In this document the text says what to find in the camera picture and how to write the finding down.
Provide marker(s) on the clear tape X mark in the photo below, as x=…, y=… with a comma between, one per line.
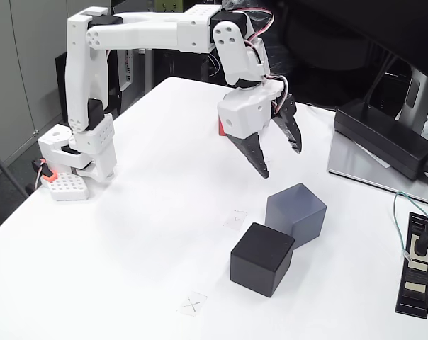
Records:
x=192, y=304
x=267, y=161
x=236, y=219

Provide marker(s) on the grey metal post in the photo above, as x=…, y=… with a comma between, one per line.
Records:
x=149, y=67

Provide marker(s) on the black power plug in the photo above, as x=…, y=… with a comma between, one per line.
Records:
x=421, y=244

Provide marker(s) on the plastic wrapped black bin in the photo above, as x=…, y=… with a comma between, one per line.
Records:
x=279, y=42

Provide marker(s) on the silver monitor base plate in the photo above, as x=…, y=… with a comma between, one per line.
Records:
x=348, y=159

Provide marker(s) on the black flat panel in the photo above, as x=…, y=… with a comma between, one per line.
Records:
x=60, y=88

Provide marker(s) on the red cube block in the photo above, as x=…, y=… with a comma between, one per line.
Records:
x=221, y=129

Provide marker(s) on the green circuit board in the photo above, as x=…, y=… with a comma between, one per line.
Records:
x=166, y=5

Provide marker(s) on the black power strip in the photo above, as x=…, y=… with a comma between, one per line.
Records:
x=416, y=283

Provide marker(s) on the silver monitor stand neck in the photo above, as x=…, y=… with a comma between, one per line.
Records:
x=417, y=92

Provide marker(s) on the black power adapter brick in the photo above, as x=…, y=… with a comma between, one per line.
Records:
x=380, y=138

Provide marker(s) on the black cube block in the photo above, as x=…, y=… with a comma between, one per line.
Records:
x=260, y=262

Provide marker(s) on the grey cube block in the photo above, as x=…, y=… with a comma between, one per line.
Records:
x=299, y=212

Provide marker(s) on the black monitor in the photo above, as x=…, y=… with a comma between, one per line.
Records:
x=377, y=21

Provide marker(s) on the white paper sheet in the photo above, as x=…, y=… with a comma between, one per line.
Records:
x=373, y=156

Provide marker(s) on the white perforated clamp block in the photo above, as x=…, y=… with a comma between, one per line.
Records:
x=68, y=187

